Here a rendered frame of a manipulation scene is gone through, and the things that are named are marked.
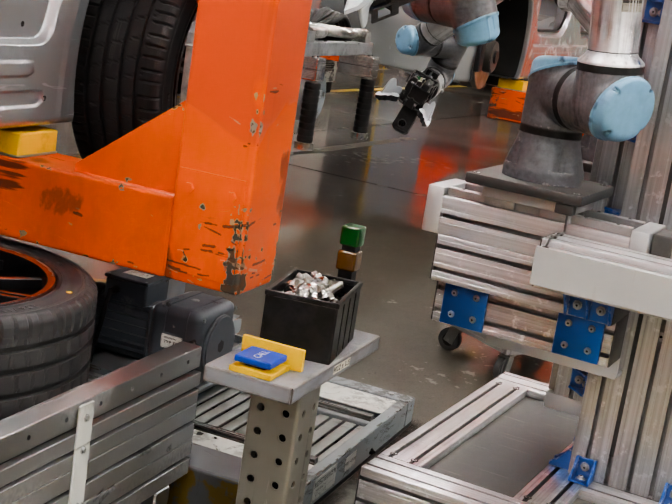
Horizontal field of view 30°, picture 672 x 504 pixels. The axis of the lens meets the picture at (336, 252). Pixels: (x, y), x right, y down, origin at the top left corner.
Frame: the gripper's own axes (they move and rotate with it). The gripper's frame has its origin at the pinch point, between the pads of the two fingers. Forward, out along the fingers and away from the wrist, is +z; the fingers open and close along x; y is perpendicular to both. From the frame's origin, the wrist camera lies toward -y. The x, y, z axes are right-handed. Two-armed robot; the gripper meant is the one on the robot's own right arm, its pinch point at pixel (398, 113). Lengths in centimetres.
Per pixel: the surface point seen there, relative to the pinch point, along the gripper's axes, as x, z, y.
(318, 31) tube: -18.4, 37.0, 22.6
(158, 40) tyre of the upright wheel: -45, 54, 9
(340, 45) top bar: -15.5, 24.4, 17.4
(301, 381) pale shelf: 24, 114, -3
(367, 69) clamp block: -10.0, 11.1, 10.3
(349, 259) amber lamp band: 16, 76, 1
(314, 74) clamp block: -13.4, 44.4, 16.6
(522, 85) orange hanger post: 0, -321, -89
